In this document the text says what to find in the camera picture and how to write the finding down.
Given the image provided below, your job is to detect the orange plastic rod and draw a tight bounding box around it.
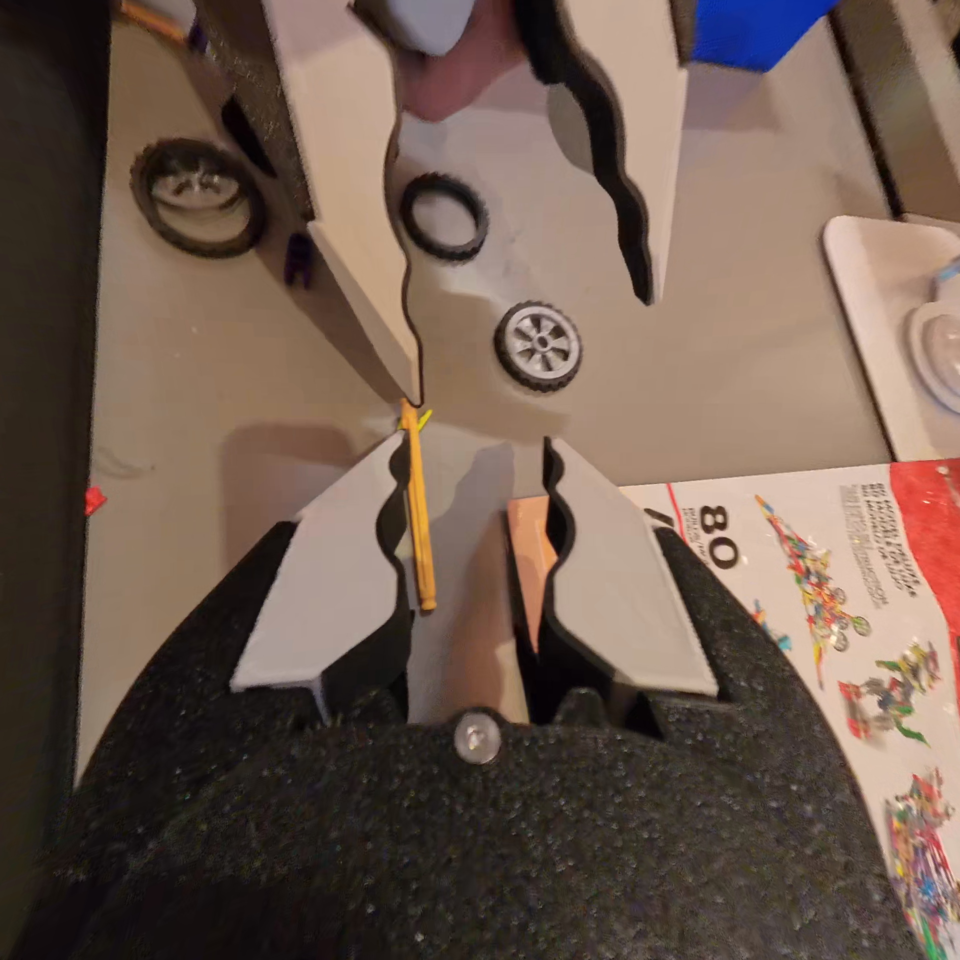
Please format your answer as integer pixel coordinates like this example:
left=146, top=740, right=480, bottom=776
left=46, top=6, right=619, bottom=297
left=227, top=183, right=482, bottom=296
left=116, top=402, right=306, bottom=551
left=399, top=396, right=439, bottom=614
left=118, top=0, right=190, bottom=43

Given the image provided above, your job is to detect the blue box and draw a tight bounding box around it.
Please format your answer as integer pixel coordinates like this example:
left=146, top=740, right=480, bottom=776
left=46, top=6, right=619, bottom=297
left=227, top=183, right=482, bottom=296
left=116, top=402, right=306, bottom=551
left=688, top=0, right=843, bottom=73

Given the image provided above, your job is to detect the clear plastic dome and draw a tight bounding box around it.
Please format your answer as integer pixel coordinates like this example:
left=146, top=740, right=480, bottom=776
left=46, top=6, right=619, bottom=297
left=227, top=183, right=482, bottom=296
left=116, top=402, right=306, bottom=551
left=903, top=299, right=960, bottom=415

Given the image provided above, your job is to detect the purple plastic connector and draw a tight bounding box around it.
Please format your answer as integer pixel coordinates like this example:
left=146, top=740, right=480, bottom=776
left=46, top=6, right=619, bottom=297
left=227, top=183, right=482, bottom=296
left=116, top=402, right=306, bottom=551
left=283, top=231, right=318, bottom=291

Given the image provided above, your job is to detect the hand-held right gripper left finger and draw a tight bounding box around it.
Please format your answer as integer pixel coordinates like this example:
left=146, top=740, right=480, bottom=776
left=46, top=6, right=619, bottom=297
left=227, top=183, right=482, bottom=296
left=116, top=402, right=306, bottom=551
left=228, top=430, right=415, bottom=723

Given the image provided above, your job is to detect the dark dimpled cushion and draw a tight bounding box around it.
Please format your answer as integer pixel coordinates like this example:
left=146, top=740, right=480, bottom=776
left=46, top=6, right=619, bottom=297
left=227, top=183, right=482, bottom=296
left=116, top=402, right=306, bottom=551
left=0, top=0, right=115, bottom=960

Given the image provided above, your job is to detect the small grey toy wheel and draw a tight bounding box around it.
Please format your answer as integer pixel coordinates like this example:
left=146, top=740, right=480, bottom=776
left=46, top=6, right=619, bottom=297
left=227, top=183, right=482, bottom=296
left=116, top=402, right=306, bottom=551
left=494, top=300, right=585, bottom=394

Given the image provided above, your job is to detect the building set instruction booklet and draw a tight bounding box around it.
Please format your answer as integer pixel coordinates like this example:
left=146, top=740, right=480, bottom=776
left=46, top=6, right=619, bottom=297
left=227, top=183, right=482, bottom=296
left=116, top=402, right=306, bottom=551
left=621, top=460, right=960, bottom=960

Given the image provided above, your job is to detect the white plastic tray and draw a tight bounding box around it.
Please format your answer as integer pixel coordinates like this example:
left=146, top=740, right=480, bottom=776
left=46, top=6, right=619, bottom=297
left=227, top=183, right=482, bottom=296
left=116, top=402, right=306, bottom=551
left=820, top=213, right=960, bottom=463

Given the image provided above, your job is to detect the person's left hand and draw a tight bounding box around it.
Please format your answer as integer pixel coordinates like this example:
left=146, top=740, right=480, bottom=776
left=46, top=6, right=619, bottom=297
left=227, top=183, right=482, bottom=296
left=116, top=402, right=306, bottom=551
left=399, top=0, right=535, bottom=126

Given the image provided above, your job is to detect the large black toy wheel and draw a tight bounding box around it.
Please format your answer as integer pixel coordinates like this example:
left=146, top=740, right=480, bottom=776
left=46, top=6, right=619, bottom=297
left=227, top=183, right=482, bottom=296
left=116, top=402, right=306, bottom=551
left=129, top=137, right=269, bottom=261

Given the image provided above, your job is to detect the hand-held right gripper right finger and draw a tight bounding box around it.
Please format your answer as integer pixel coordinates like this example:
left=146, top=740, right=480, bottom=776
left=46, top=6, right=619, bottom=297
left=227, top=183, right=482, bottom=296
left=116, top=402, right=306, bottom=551
left=539, top=435, right=721, bottom=700

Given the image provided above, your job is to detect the black rubber tyre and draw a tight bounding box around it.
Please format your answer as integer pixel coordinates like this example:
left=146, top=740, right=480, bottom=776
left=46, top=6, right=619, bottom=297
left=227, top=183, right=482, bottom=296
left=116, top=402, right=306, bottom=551
left=398, top=173, right=491, bottom=263

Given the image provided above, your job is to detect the brown cardboard piece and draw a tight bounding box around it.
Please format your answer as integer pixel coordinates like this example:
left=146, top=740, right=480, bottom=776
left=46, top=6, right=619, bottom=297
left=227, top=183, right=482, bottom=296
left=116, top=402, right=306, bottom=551
left=505, top=494, right=561, bottom=655

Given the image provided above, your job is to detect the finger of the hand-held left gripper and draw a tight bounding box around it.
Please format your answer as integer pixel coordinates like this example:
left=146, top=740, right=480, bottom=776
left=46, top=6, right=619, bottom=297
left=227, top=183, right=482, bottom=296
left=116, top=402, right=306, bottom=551
left=261, top=0, right=426, bottom=411
left=516, top=0, right=689, bottom=308

